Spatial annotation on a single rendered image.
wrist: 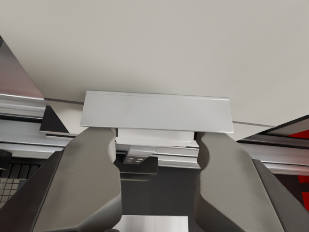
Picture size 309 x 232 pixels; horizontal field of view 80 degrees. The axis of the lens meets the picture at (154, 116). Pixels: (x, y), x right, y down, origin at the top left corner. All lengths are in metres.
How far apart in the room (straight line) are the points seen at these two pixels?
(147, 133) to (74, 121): 0.07
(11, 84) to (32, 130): 0.27
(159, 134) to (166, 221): 0.10
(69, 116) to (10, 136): 0.35
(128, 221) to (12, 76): 0.20
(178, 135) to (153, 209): 0.58
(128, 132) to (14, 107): 0.15
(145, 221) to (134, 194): 0.50
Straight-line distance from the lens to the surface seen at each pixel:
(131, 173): 0.41
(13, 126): 0.52
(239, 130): 0.19
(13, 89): 0.24
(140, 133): 0.18
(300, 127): 0.65
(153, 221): 0.23
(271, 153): 0.65
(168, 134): 0.18
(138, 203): 0.74
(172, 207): 0.77
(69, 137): 0.24
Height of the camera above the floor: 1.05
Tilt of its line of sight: 22 degrees down
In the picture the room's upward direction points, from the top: 178 degrees counter-clockwise
